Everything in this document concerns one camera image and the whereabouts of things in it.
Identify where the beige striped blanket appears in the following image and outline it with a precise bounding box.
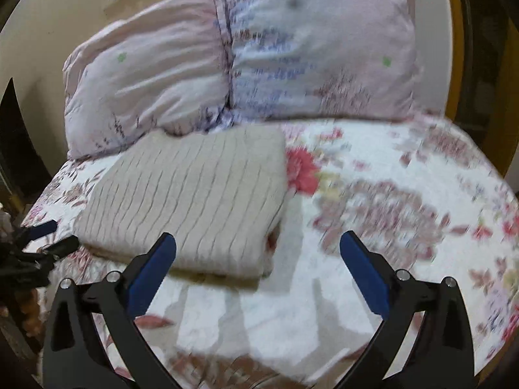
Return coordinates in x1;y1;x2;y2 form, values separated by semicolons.
73;124;289;282

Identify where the wooden furniture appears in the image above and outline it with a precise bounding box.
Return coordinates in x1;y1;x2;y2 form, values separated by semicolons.
441;0;519;197

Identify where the white floral bed sheet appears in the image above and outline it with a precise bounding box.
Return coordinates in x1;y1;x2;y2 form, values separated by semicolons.
20;111;519;387

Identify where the pink floral pillow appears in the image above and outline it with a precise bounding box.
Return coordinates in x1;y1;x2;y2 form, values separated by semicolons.
203;0;424;122
62;0;233;159

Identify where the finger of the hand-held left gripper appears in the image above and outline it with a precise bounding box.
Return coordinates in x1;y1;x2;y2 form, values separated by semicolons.
18;219;58;242
37;235;81;258

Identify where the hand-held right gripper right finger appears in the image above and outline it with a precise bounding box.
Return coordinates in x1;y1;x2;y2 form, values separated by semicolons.
339;230;477;389

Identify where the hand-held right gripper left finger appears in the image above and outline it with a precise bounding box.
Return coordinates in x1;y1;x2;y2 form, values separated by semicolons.
41;232;184;389

